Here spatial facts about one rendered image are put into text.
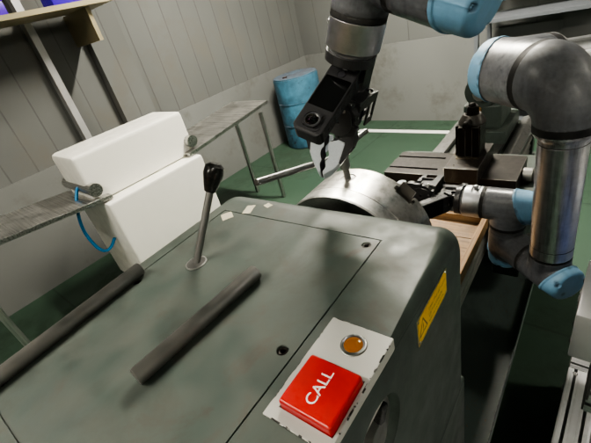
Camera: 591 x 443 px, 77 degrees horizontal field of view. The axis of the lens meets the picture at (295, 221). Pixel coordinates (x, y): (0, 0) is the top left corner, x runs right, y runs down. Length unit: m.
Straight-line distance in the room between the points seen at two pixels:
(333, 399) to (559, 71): 0.58
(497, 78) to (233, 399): 0.66
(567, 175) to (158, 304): 0.69
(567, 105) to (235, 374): 0.61
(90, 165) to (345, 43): 2.19
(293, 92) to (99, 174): 2.55
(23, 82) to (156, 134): 1.19
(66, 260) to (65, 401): 3.24
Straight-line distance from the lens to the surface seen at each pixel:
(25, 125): 3.55
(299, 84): 4.45
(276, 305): 0.49
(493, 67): 0.79
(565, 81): 0.72
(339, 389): 0.38
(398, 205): 0.76
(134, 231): 2.63
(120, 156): 2.64
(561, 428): 1.61
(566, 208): 0.81
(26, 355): 0.63
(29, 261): 3.68
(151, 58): 4.00
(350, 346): 0.42
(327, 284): 0.50
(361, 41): 0.53
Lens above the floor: 1.58
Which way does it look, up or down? 30 degrees down
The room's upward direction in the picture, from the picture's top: 15 degrees counter-clockwise
